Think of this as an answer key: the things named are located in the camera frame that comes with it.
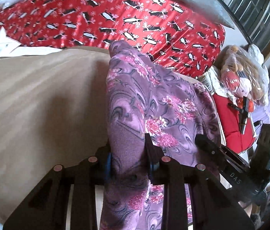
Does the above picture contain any purple floral cloth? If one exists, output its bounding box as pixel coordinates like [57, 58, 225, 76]
[100, 40, 220, 229]

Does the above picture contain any red cushion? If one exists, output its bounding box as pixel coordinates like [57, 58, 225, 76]
[213, 94, 255, 154]

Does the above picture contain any black tripod stand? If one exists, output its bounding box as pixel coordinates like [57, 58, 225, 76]
[228, 97, 250, 135]

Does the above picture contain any beige fleece blanket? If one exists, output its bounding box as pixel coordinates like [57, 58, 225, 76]
[0, 49, 111, 224]

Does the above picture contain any plastic bag of plush toys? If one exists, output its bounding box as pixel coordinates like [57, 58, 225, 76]
[198, 44, 269, 107]

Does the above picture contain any white paper sheet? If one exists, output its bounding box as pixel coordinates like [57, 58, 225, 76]
[0, 27, 61, 58]

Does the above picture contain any red penguin print quilt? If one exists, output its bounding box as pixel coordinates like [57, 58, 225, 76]
[0, 0, 225, 77]

